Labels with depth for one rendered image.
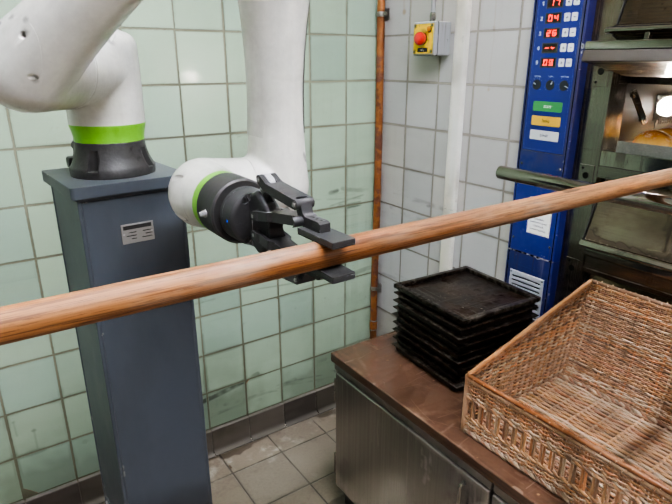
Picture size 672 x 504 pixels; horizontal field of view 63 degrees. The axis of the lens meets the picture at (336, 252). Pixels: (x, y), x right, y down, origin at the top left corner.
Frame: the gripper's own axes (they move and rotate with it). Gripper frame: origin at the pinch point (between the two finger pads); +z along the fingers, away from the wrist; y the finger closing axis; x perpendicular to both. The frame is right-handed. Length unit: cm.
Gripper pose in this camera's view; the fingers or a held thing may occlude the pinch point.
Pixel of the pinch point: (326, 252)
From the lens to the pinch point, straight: 60.2
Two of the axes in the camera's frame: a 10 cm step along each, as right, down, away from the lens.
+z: 5.7, 2.7, -7.8
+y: 0.0, 9.4, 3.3
